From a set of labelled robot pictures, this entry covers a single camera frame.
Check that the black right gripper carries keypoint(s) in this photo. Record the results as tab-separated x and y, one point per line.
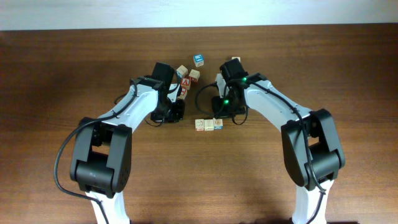
221	107

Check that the wooden block red letter I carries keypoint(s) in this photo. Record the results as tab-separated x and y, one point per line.
183	93

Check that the wooden block blue number two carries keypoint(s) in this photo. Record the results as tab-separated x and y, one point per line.
199	124

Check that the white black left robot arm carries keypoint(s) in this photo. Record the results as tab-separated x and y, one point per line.
101	160

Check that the wooden block red letter U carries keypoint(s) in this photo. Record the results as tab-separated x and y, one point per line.
194	75

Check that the wooden block blue number five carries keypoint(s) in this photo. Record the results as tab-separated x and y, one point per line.
182	71

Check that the wooden block green letter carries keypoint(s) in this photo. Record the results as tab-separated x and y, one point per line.
209	124

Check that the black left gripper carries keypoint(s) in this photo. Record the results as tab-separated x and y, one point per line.
177	112

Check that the wooden block red apple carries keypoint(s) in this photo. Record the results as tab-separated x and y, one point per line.
218	123

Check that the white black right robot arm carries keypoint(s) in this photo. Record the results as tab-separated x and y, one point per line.
312	151

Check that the wooden block blue top far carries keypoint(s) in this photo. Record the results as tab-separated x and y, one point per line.
198	60

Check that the wooden block red letter A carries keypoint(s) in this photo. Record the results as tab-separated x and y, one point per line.
186	83

